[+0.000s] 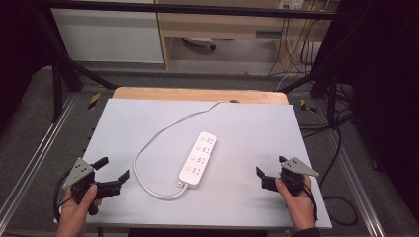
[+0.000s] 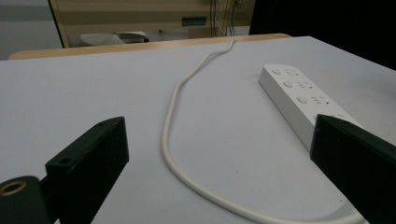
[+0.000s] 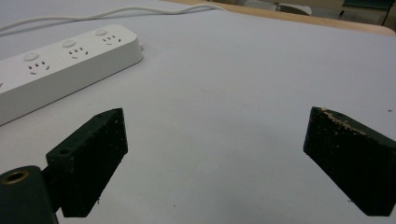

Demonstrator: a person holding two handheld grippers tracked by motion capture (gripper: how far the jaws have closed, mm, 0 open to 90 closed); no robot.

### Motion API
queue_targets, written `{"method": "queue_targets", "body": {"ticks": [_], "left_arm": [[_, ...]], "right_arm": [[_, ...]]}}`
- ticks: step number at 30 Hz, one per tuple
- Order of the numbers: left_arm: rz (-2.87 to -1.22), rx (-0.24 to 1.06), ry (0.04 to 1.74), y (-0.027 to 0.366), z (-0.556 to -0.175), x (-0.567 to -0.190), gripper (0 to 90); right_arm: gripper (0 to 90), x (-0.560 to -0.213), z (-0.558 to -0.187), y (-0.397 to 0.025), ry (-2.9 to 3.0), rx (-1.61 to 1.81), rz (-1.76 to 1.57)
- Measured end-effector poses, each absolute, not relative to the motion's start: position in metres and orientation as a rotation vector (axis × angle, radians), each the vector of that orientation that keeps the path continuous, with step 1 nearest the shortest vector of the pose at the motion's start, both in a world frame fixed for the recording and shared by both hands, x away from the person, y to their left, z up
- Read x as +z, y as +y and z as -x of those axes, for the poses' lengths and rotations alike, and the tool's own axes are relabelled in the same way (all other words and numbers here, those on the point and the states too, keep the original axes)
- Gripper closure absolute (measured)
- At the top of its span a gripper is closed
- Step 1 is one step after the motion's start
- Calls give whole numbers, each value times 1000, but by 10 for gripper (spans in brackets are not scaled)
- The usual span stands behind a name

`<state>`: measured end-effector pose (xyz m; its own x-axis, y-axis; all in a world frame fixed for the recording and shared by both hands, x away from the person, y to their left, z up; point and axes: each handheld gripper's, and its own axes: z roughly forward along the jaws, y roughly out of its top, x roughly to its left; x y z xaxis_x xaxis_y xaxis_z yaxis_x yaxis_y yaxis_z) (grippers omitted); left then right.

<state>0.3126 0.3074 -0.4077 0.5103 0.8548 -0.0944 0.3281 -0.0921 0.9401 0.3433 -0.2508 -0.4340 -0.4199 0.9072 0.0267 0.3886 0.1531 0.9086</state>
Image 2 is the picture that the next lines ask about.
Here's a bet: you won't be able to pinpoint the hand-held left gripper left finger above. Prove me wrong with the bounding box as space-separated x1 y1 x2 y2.
45 116 130 224

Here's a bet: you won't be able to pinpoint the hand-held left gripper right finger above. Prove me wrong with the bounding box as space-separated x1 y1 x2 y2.
309 114 396 224

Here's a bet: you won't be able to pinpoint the white power strip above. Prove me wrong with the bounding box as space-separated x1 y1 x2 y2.
258 63 365 153

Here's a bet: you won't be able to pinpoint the white chair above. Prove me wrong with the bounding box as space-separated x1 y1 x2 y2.
79 30 150 47

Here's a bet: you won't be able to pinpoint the black curtain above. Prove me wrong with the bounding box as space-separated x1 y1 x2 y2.
248 0 396 71

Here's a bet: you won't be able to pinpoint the wooden cabinet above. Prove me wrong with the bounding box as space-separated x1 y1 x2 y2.
48 0 256 49

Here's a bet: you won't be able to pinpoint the white power cable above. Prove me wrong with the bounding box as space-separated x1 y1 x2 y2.
161 38 368 224

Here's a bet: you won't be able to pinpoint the black hanging cables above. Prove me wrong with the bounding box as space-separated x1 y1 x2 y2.
208 0 242 37

